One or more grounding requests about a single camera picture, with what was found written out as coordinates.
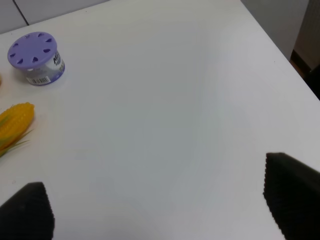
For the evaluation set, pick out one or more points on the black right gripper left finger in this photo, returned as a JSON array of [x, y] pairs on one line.
[[27, 215]]

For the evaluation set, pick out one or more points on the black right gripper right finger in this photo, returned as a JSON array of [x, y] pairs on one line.
[[292, 194]]

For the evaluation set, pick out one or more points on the yellow toy corn cob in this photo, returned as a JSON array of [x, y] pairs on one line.
[[14, 124]]

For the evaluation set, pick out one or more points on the purple lid air freshener jar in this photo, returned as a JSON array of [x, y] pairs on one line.
[[36, 56]]

